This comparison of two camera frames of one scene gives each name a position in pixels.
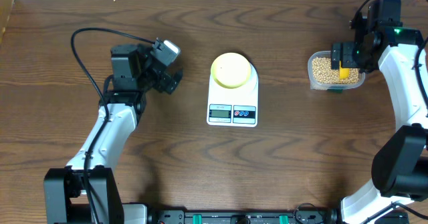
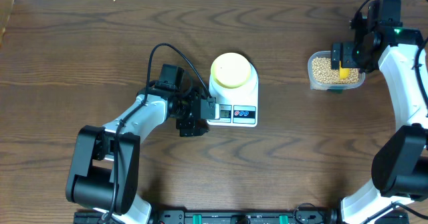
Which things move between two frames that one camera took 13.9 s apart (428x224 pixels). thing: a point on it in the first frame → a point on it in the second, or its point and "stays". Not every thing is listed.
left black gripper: [167, 84] → [188, 129]
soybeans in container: [323, 73] stays
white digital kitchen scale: [237, 107] stays
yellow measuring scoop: [344, 72] stays
